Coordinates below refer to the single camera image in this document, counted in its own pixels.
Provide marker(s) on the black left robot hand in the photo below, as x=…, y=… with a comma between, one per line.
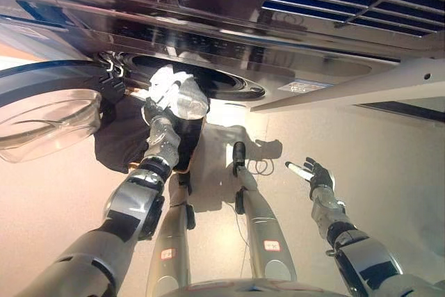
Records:
x=158, y=107

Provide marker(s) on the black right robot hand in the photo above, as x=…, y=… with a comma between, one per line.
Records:
x=321, y=177

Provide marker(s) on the white cloth garment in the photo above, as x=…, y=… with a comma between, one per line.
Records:
x=187, y=97

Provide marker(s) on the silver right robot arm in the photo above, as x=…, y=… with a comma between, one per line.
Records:
x=361, y=251

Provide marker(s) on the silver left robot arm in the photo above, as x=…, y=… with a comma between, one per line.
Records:
x=139, y=199

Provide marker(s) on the grey front-load washing machine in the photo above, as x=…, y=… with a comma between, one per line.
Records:
x=243, y=57

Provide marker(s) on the round washing machine door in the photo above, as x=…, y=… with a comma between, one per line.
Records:
x=45, y=102

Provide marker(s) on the black garment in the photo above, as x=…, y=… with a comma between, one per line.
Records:
x=121, y=137

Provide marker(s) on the silver right robot leg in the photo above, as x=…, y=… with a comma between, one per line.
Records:
x=267, y=234

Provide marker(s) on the silver robot leg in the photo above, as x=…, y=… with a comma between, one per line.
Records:
x=170, y=241
x=267, y=234

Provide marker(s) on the black right robot foot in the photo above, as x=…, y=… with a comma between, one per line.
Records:
x=239, y=154

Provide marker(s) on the white energy label sticker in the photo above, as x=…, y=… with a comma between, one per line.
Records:
x=306, y=87

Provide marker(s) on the silver left robot leg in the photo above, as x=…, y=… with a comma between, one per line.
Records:
x=170, y=241

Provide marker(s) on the white appliance cabinet frame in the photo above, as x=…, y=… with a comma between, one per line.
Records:
x=365, y=83

